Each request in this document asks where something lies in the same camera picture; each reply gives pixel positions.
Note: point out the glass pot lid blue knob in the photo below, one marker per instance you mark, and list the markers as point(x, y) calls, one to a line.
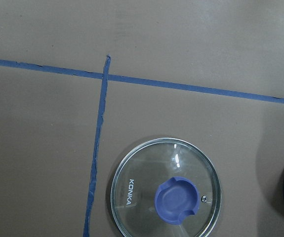
point(165, 187)

